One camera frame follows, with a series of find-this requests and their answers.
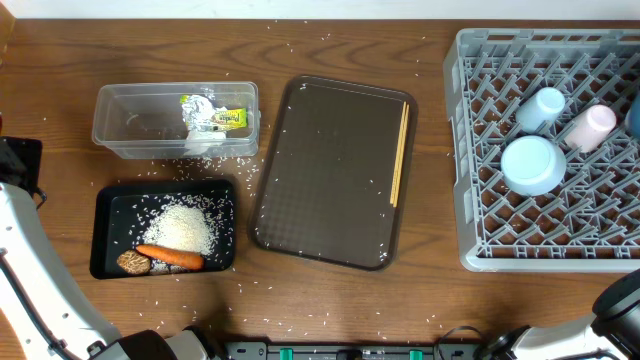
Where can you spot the black plastic tray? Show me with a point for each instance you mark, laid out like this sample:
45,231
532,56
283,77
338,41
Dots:
124,212

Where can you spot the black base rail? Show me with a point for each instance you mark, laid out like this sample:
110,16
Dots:
254,350

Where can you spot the grey dishwasher rack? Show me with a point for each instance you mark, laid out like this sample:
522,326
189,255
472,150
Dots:
590,221

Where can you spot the light blue rice bowl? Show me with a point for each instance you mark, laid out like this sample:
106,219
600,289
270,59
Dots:
532,165

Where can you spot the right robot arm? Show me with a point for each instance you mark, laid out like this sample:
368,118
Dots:
611,331

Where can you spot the light blue plastic cup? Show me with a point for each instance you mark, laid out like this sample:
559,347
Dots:
545,106

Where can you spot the white paper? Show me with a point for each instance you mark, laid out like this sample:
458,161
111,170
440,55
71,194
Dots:
198,142

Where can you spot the clear plastic container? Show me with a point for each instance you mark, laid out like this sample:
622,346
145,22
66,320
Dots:
144,121

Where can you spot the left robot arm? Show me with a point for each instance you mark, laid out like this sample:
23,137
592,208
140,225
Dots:
49,313

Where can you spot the brown food scrap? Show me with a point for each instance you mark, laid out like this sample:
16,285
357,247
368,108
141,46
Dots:
134,263

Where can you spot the white rice pile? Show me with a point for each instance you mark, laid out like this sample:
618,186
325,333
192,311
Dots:
192,223

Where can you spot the dark blue plate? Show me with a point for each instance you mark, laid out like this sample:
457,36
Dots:
632,119

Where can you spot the brown serving tray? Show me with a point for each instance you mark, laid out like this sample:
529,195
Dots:
335,177

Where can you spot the yellow green wrapper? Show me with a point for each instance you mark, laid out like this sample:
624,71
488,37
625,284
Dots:
199,114

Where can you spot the white plastic cup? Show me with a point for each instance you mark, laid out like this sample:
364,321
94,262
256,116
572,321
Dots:
591,128

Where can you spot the orange carrot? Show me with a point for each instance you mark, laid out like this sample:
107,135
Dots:
187,260

